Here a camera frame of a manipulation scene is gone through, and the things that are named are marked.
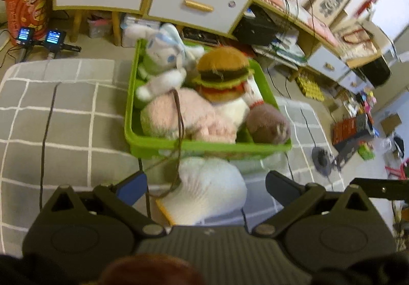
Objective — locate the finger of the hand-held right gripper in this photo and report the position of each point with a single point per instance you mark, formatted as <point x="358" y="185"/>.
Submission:
<point x="386" y="189"/>

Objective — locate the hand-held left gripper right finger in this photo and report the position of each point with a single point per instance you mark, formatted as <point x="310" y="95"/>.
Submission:
<point x="281" y="186"/>

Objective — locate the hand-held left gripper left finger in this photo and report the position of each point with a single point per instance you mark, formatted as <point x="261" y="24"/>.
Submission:
<point x="132" y="184"/>

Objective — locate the white glove yellow cuff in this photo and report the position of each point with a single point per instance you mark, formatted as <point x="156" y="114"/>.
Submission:
<point x="211" y="186"/>

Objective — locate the green plastic bin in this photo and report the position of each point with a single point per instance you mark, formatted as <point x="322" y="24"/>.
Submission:
<point x="211" y="147"/>

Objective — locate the small black floor fan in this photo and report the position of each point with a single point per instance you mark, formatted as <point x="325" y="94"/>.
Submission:
<point x="322" y="158"/>

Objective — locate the brown plush ball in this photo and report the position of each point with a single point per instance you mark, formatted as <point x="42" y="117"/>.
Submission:
<point x="268" y="125"/>

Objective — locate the dark red box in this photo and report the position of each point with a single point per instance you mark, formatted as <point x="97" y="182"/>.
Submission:
<point x="346" y="131"/>

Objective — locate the grey checked blanket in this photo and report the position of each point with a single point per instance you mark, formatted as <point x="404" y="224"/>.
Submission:
<point x="80" y="131"/>

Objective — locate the pink fluffy plush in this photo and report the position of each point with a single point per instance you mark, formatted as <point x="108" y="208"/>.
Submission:
<point x="191" y="112"/>

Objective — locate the yellow egg carton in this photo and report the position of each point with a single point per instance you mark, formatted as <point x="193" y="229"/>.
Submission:
<point x="310" y="85"/>

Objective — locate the burger plush toy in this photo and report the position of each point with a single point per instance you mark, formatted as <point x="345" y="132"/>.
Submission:
<point x="223" y="71"/>

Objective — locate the small white drawer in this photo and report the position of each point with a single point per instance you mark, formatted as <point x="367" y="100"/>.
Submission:
<point x="327" y="64"/>

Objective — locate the white and blue bunny plush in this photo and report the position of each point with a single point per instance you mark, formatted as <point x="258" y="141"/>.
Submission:
<point x="159" y="55"/>

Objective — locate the clear storage box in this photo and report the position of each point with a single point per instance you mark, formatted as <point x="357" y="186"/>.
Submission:
<point x="99" y="26"/>

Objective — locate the small device lit screen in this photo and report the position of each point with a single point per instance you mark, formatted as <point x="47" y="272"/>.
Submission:
<point x="25" y="35"/>
<point x="55" y="39"/>

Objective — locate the framed picture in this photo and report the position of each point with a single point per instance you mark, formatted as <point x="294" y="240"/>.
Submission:
<point x="330" y="0"/>

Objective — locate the red printed box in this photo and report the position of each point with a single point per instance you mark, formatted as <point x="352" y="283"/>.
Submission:
<point x="25" y="7"/>

